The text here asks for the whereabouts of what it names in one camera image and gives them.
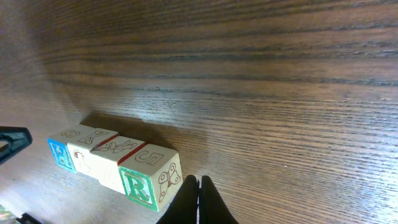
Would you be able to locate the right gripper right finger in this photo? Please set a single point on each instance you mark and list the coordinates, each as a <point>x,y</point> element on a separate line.
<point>212,208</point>

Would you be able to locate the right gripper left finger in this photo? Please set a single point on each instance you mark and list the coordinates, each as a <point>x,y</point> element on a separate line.
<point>183,208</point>

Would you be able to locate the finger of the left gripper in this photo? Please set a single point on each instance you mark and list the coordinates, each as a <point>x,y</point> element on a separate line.
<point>16,139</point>

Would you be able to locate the wooden block blue B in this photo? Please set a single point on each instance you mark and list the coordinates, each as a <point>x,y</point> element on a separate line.
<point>58,145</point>

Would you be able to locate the wooden block green R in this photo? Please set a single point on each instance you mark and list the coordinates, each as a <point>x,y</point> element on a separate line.
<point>151,176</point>

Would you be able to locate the wooden block red Z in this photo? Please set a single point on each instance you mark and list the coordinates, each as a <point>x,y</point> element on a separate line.
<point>108,157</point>

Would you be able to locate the wooden block baseball red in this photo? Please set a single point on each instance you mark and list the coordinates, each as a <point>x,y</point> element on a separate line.
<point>84,140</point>

